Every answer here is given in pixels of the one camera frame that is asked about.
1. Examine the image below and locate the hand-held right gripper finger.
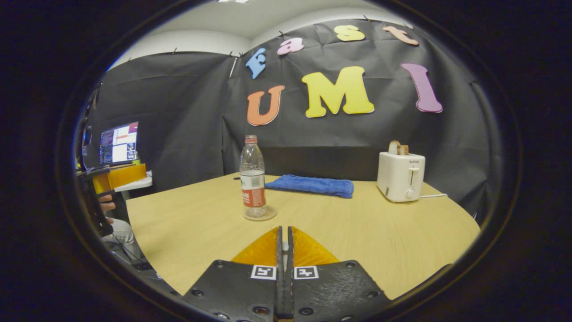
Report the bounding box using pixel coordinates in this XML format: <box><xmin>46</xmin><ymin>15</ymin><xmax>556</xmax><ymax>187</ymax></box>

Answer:
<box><xmin>182</xmin><ymin>226</ymin><xmax>285</xmax><ymax>322</ymax></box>
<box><xmin>286</xmin><ymin>226</ymin><xmax>395</xmax><ymax>322</ymax></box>

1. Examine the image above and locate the round wooden coaster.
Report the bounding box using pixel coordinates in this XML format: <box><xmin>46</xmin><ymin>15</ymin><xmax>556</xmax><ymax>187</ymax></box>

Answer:
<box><xmin>243</xmin><ymin>205</ymin><xmax>277</xmax><ymax>222</ymax></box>

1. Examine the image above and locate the clear plastic water bottle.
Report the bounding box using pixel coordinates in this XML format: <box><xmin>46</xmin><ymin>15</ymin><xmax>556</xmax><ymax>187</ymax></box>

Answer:
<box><xmin>240</xmin><ymin>135</ymin><xmax>267</xmax><ymax>220</ymax></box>

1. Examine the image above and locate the white side table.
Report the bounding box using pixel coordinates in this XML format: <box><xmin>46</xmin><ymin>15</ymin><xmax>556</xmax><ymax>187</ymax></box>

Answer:
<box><xmin>114</xmin><ymin>171</ymin><xmax>153</xmax><ymax>200</ymax></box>

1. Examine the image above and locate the person's trouser leg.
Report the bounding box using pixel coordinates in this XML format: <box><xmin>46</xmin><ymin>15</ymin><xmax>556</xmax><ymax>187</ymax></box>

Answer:
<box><xmin>102</xmin><ymin>218</ymin><xmax>144</xmax><ymax>261</ymax></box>

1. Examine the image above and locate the black backdrop cloth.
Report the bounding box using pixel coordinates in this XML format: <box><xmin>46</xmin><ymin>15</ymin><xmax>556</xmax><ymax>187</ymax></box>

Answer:
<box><xmin>85</xmin><ymin>18</ymin><xmax>496</xmax><ymax>224</ymax></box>

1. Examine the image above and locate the computer monitor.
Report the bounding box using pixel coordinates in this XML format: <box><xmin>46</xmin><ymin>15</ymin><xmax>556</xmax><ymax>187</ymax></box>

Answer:
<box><xmin>99</xmin><ymin>122</ymin><xmax>139</xmax><ymax>166</ymax></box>

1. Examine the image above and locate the white toaster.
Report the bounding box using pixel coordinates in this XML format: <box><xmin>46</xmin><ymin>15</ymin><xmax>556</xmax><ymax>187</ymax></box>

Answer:
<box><xmin>377</xmin><ymin>151</ymin><xmax>426</xmax><ymax>203</ymax></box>

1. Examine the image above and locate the blue towel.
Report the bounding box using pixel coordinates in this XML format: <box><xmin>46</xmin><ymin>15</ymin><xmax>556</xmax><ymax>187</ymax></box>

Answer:
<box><xmin>265</xmin><ymin>174</ymin><xmax>354</xmax><ymax>199</ymax></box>

